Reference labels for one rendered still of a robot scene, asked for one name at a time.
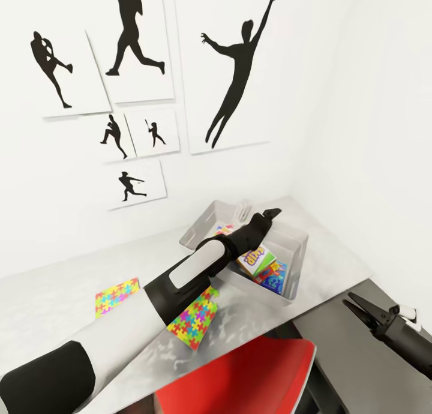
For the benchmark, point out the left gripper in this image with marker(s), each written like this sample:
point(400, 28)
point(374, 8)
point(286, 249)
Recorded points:
point(258, 227)

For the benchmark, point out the board game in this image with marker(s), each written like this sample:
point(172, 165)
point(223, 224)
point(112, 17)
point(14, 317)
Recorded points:
point(275, 281)
point(254, 263)

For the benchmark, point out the jigsaw puzzle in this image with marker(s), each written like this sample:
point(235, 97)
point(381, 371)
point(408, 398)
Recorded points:
point(110, 298)
point(191, 325)

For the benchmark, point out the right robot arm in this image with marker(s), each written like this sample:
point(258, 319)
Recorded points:
point(398, 329)

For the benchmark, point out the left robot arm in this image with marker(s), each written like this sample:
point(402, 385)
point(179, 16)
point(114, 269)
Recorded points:
point(67, 379)

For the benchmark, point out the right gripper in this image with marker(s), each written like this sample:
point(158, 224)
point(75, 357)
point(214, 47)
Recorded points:
point(393, 331)

